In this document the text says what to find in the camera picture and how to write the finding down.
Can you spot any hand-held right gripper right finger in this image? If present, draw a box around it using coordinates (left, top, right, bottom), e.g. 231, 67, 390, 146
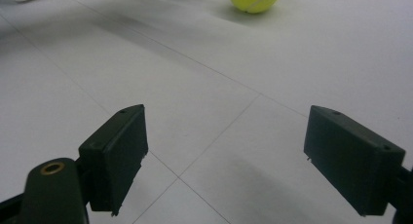
303, 104, 406, 217

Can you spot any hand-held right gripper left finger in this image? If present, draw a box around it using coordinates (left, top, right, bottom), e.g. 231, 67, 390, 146
78, 103, 149, 217

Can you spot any yellow tennis ball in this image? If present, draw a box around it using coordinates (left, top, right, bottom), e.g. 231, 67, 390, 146
226, 0, 283, 15

